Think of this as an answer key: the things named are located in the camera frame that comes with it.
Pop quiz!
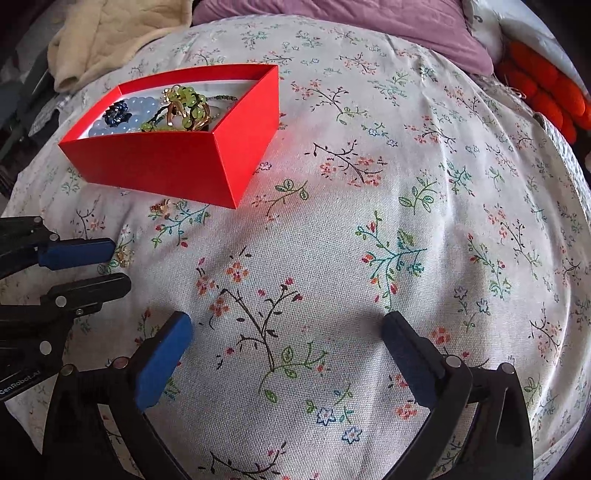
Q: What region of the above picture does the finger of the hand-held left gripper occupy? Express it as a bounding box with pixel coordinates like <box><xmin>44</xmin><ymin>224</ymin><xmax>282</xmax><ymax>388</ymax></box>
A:
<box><xmin>0</xmin><ymin>216</ymin><xmax>116</xmax><ymax>280</ymax></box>
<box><xmin>0</xmin><ymin>272</ymin><xmax>132</xmax><ymax>341</ymax></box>

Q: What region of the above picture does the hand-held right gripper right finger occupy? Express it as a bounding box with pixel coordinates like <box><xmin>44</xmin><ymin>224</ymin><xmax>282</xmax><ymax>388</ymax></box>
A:
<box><xmin>381</xmin><ymin>311</ymin><xmax>534</xmax><ymax>480</ymax></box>

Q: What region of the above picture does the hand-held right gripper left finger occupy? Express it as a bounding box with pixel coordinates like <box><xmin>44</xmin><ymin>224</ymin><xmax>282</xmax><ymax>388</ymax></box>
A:
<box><xmin>42</xmin><ymin>311</ymin><xmax>193</xmax><ymax>480</ymax></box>

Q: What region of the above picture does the light blue bead bracelet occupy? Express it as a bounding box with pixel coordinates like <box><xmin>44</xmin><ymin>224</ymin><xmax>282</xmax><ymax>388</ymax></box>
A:
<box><xmin>88</xmin><ymin>95</ymin><xmax>160</xmax><ymax>139</ymax></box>

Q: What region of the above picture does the red cardboard box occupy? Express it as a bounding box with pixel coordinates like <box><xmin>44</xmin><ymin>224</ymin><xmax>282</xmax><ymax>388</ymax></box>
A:
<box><xmin>58</xmin><ymin>65</ymin><xmax>280</xmax><ymax>209</ymax></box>

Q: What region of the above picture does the black hair claw clip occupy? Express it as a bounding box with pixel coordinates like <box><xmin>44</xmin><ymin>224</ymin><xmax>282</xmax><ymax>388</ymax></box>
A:
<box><xmin>104</xmin><ymin>102</ymin><xmax>134</xmax><ymax>125</ymax></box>

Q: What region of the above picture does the green bead necklace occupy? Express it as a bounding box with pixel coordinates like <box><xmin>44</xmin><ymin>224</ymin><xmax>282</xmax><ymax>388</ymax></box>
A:
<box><xmin>141</xmin><ymin>85</ymin><xmax>218</xmax><ymax>132</ymax></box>

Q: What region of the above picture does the dark grey furniture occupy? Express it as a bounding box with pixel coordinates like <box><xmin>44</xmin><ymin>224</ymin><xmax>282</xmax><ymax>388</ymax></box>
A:
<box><xmin>0</xmin><ymin>41</ymin><xmax>61</xmax><ymax>185</ymax></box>

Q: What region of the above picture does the floral bedsheet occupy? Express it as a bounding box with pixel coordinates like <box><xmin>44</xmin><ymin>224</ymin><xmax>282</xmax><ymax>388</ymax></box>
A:
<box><xmin>0</xmin><ymin>18</ymin><xmax>591</xmax><ymax>480</ymax></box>

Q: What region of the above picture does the beige quilted blanket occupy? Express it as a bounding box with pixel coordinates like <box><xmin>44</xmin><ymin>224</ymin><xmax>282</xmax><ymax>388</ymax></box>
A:
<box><xmin>48</xmin><ymin>0</ymin><xmax>192</xmax><ymax>93</ymax></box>

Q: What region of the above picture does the purple pillow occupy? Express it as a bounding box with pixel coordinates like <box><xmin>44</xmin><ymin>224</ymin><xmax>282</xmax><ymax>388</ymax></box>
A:
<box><xmin>191</xmin><ymin>0</ymin><xmax>495</xmax><ymax>75</ymax></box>

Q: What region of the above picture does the white printed pillow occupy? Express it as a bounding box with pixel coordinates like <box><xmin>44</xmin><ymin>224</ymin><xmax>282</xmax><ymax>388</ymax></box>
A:
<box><xmin>462</xmin><ymin>0</ymin><xmax>591</xmax><ymax>97</ymax></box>

